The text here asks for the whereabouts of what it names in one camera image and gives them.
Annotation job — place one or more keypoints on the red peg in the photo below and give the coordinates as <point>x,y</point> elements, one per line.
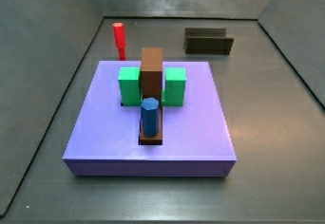
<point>118,30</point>

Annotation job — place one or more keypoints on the purple board base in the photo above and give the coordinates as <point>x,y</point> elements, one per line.
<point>196,149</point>

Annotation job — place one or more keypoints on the green block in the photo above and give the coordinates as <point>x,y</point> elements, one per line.
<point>129,86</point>
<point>176,80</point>

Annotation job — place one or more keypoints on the blue hexagonal peg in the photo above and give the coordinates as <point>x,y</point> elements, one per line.
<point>150,117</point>

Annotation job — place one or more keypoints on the brown upright block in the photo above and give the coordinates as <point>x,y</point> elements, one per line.
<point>152,87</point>

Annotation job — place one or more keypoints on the black angled bracket stand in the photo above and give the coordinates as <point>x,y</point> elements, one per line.
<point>208,41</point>

